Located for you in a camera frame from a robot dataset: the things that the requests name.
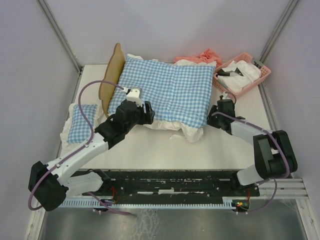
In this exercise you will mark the wooden pet bed frame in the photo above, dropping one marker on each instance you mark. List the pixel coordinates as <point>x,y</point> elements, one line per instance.
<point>112,74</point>

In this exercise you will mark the pink crumpled cloth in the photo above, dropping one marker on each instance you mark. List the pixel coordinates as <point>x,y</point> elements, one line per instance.
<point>208,56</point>

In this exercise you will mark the pink plastic basket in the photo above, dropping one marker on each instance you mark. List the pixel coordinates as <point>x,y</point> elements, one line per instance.
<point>265,72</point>

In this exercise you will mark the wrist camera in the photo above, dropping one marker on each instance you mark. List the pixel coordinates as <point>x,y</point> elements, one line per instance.
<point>134,95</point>
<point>224,96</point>

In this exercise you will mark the small blue checkered pillow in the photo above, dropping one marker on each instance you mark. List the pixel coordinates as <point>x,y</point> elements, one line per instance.
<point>76,129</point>

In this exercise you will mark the aluminium corner post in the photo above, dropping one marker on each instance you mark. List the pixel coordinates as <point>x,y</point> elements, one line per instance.
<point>45,8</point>
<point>284,19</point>

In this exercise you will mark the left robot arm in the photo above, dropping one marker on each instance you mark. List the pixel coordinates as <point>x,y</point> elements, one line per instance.
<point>53,182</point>

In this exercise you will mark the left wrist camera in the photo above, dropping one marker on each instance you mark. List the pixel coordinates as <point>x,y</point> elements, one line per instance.
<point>134,95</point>

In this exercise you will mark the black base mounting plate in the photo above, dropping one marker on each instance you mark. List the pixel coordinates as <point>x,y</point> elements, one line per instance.
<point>173,186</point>

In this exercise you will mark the white slotted cable duct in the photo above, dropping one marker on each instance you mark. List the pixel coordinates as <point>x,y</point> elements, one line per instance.
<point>90,202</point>

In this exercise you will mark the blue checkered mattress cushion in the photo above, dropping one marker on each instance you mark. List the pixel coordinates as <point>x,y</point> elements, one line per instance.
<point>179,93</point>

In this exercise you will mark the left aluminium corner post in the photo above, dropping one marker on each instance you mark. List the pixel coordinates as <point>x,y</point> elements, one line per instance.
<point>45,8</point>

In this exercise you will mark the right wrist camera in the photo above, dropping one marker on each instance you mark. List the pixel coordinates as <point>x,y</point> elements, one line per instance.
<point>224,96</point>

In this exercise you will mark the right aluminium corner post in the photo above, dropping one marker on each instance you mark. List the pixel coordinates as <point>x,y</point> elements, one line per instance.
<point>284,19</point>

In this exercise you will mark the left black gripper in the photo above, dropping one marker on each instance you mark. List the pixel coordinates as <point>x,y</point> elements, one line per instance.
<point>147,117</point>

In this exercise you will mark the black white object in basket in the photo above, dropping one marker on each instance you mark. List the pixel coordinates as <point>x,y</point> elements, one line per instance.
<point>234,73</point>

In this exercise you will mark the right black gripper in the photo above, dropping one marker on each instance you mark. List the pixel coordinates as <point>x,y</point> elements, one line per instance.
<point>214,109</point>

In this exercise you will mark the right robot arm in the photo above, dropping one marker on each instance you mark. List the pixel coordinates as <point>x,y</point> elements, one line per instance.
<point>274,157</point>

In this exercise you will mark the white cloth in basket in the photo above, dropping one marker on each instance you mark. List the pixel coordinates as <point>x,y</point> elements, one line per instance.
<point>236,84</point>

